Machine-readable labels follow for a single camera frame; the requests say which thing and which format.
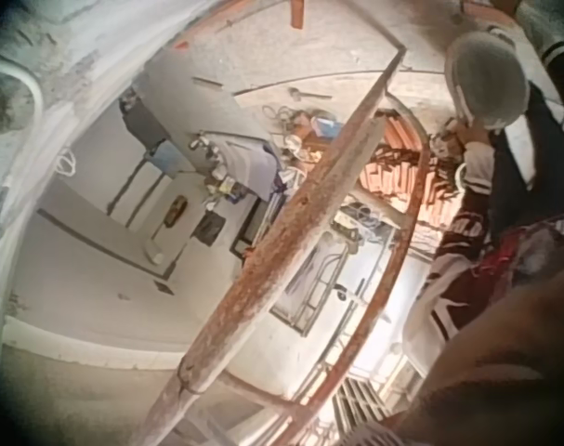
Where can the curved rusty metal rail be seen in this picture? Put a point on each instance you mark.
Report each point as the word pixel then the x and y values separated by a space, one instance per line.
pixel 404 223

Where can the white curved pipe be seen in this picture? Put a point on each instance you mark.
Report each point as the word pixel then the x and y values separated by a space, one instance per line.
pixel 23 88

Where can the metal floor grate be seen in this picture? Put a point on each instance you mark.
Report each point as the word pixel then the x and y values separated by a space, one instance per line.
pixel 360 411

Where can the orange wooden post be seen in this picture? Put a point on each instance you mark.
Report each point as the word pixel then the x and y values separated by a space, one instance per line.
pixel 296 11

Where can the grey metal cabinet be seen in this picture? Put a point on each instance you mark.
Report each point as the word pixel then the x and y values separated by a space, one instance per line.
pixel 170 109

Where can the long rusty metal beam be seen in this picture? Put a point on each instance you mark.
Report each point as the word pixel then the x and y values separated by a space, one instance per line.
pixel 281 237

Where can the metal wrench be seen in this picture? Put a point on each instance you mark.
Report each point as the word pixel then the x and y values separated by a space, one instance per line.
pixel 309 95

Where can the cluttered work table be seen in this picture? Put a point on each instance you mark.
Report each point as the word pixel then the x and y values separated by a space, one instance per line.
pixel 258 158

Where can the stack of orange bricks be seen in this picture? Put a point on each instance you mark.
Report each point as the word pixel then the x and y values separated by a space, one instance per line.
pixel 395 165

